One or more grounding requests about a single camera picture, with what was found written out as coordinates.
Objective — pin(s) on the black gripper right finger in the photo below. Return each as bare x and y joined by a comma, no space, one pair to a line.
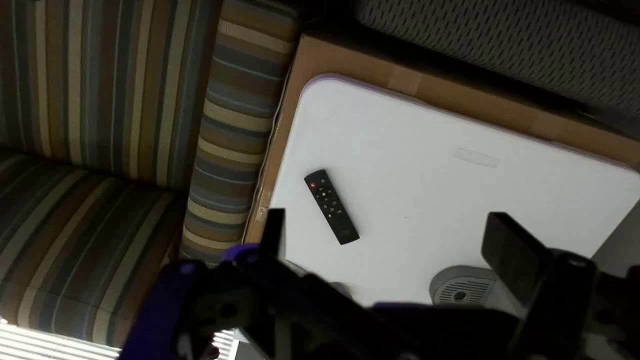
534,274

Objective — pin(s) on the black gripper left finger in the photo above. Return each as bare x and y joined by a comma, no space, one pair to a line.
272,231

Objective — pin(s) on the grey Keurig coffee maker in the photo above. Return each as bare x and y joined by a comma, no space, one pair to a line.
472,286

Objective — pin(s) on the black remote control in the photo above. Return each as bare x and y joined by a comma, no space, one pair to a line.
330,207

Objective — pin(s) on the wooden side table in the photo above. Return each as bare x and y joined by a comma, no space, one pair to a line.
434,84

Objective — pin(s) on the striped sofa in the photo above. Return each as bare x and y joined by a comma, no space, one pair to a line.
131,134

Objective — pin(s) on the dark patterned armchair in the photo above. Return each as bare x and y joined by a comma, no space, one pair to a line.
585,51

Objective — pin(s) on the white window blinds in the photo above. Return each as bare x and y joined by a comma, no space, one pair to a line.
33,345

